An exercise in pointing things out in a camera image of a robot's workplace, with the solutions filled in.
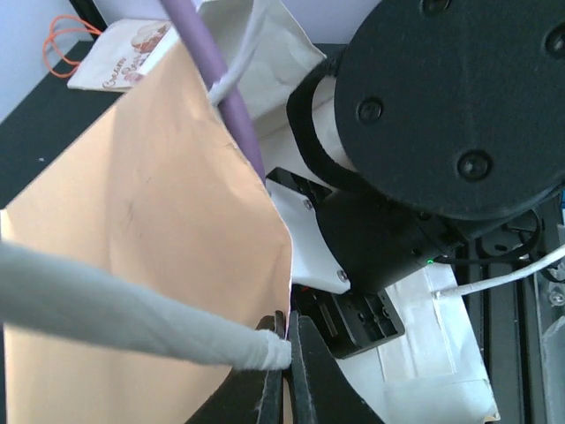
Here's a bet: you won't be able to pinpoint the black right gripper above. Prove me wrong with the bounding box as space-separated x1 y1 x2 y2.
186 285 405 424

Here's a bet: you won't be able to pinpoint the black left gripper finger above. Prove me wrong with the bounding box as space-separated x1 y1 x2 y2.
287 312 383 424

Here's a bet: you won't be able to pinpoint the brown paper takeout bag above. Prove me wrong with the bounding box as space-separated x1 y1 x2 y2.
0 0 565 424

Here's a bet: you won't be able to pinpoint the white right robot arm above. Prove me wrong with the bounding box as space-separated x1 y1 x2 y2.
286 1 564 359

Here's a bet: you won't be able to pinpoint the printed paper bag orange handles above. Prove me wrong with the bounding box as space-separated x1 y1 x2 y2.
42 15 179 92

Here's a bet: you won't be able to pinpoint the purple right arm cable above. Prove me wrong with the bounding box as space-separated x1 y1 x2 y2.
161 0 267 178

